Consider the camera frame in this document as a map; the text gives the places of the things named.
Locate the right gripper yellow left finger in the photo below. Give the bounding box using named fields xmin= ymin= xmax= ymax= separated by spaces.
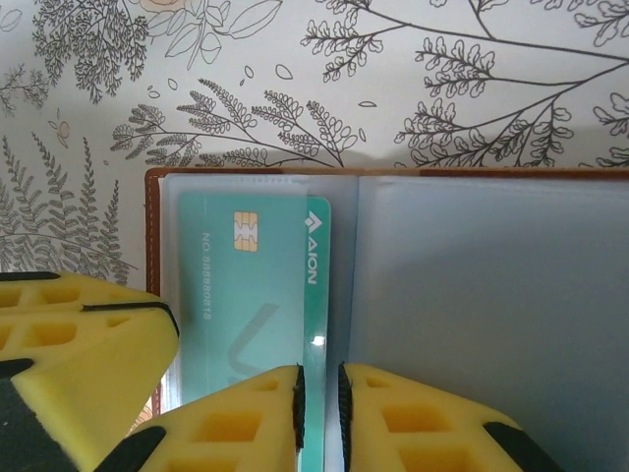
xmin=97 ymin=363 xmax=307 ymax=472

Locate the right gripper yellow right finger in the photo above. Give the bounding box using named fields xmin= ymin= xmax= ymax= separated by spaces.
xmin=336 ymin=362 xmax=566 ymax=472

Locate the brown leather card holder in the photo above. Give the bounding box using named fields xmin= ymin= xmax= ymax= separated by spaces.
xmin=143 ymin=166 xmax=629 ymax=472

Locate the teal VIP chip card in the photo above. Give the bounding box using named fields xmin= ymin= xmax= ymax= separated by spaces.
xmin=175 ymin=190 xmax=332 ymax=472

